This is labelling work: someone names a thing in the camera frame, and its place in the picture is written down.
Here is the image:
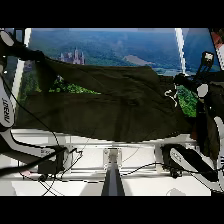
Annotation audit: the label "dark green pants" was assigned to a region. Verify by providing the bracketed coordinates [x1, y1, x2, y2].
[14, 56, 196, 144]

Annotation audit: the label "red garment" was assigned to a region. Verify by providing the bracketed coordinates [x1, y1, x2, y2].
[209, 28, 224, 54]

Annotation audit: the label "silver frame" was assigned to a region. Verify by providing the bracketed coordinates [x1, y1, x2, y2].
[0, 128, 224, 197]

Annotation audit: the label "black cable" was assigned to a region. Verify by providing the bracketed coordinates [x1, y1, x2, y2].
[120, 161, 224, 177]
[0, 75, 84, 197]

